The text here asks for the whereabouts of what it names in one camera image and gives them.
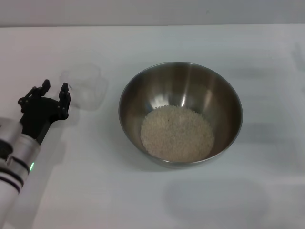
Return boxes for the clear plastic measuring cup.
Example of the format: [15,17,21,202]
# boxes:
[61,63,108,112]

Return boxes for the white rice grains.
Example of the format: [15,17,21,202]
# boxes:
[140,104,215,163]

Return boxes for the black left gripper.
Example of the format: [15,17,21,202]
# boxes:
[18,80,71,145]

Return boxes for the stainless steel mixing bowl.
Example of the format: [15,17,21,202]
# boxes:
[118,61,244,169]

